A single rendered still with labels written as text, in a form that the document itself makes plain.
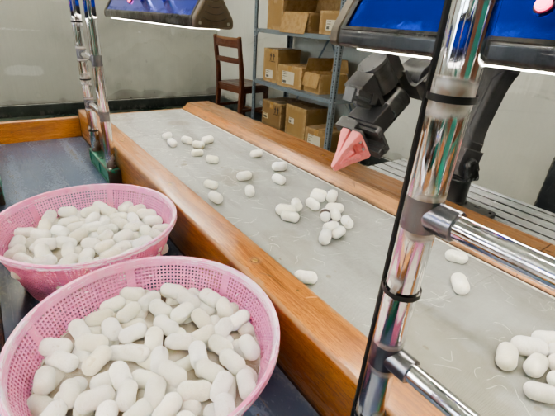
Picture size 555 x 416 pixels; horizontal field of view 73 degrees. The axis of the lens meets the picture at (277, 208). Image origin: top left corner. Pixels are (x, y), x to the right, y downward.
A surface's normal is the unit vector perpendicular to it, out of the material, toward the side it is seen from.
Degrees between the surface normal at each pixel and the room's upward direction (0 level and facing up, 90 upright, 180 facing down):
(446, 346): 0
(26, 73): 90
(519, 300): 0
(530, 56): 90
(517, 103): 90
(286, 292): 0
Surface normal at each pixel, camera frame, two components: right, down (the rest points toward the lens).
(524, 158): -0.82, 0.21
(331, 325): 0.06, -0.90
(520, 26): -0.65, -0.29
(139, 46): 0.59, 0.39
